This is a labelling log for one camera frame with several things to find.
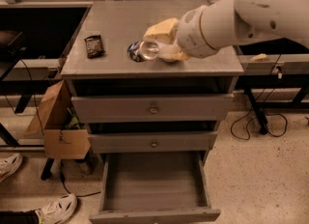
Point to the middle drawer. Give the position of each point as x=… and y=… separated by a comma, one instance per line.
x=152, y=142

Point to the white sneaker upper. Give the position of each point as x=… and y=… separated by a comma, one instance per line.
x=10, y=165

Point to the open bottom drawer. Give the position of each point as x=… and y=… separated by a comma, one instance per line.
x=154, y=188

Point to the black snack packet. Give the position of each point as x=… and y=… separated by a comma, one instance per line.
x=94, y=46

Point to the redbull can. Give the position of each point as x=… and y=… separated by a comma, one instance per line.
x=142, y=51

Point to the yellow foam piece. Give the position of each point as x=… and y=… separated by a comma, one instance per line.
x=260, y=57

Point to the grey drawer cabinet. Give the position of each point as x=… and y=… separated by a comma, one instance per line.
x=113, y=74

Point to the white sneaker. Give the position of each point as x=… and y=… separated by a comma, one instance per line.
x=59, y=211
x=10, y=165

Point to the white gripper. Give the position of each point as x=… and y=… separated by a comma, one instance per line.
x=189, y=32

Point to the cardboard box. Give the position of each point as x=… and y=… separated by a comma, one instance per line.
x=52, y=124

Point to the top drawer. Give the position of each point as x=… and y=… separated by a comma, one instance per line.
x=131, y=109

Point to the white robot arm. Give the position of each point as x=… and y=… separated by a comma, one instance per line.
x=243, y=22

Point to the white sneaker lower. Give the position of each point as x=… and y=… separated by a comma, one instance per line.
x=59, y=211

